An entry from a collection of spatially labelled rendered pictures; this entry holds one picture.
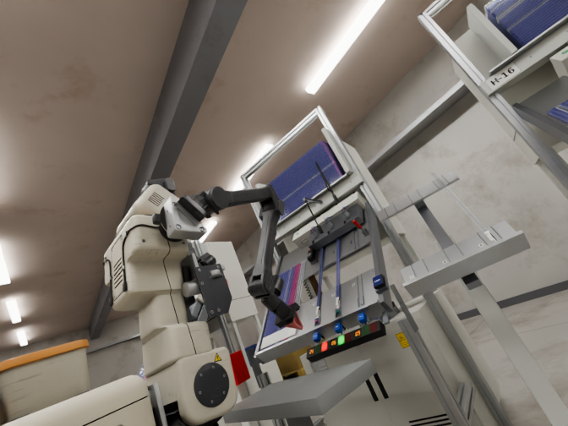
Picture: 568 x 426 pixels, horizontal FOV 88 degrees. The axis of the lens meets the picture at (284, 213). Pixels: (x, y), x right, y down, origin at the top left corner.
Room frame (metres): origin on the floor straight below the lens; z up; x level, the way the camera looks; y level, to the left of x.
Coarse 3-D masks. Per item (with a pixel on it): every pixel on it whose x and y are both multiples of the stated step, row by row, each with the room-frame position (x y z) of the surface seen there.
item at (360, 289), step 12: (360, 276) 1.32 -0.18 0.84; (372, 276) 1.27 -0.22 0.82; (348, 288) 1.33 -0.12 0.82; (360, 288) 1.28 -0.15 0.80; (372, 288) 1.23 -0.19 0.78; (312, 300) 1.45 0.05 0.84; (324, 300) 1.39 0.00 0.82; (348, 300) 1.29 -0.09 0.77; (360, 300) 1.24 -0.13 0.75; (372, 300) 1.20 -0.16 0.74; (300, 312) 1.47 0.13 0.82; (312, 312) 1.41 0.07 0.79; (324, 312) 1.35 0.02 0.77; (312, 324) 1.36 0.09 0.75
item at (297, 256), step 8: (360, 224) 1.54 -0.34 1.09; (368, 224) 1.49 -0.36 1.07; (352, 232) 1.54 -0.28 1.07; (360, 232) 1.50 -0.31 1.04; (344, 240) 1.55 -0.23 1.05; (352, 240) 1.50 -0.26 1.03; (360, 240) 1.46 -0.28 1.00; (368, 240) 1.42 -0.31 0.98; (296, 248) 1.88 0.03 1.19; (304, 248) 1.80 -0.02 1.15; (328, 248) 1.61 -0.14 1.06; (344, 248) 1.51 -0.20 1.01; (352, 248) 1.46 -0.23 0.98; (360, 248) 1.50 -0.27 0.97; (288, 256) 1.89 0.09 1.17; (296, 256) 1.82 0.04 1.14; (304, 256) 1.74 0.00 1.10; (328, 256) 1.57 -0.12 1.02; (344, 256) 1.48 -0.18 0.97; (288, 264) 1.83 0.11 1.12; (296, 264) 1.76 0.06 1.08; (328, 264) 1.53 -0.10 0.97; (280, 272) 1.84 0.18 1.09; (312, 272) 1.59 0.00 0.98
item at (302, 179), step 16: (320, 144) 1.57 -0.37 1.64; (304, 160) 1.63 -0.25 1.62; (320, 160) 1.59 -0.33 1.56; (336, 160) 1.66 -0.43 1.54; (288, 176) 1.71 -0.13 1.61; (304, 176) 1.66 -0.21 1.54; (320, 176) 1.61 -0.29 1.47; (336, 176) 1.57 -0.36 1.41; (288, 192) 1.73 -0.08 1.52; (304, 192) 1.68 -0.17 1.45; (288, 208) 1.76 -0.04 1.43
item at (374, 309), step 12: (348, 312) 1.22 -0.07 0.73; (360, 312) 1.20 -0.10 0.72; (372, 312) 1.19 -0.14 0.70; (324, 324) 1.27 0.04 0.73; (348, 324) 1.25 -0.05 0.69; (360, 324) 1.25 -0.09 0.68; (300, 336) 1.34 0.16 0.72; (312, 336) 1.33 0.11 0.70; (324, 336) 1.33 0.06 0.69; (276, 348) 1.42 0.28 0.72; (288, 348) 1.41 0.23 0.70; (300, 348) 1.41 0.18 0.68; (264, 360) 1.50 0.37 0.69
